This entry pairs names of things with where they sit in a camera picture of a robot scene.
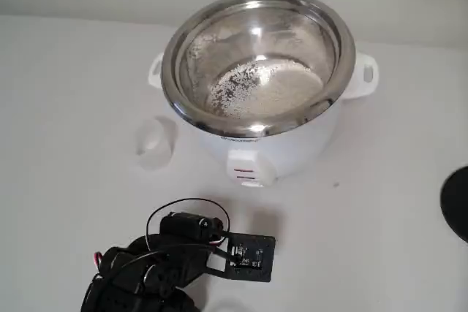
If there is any translucent plastic measuring cup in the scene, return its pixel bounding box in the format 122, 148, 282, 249
134, 115, 177, 170

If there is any white uncooked rice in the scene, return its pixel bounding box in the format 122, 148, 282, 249
206, 59, 325, 118

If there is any white rice cooker housing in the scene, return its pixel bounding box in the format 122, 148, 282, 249
148, 50, 380, 189

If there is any stainless steel inner pot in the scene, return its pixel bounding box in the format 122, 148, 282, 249
159, 0, 357, 138

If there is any black round object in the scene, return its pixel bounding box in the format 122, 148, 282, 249
439, 165, 468, 244

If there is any black camera board mount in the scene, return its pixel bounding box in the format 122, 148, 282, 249
205, 232, 277, 284

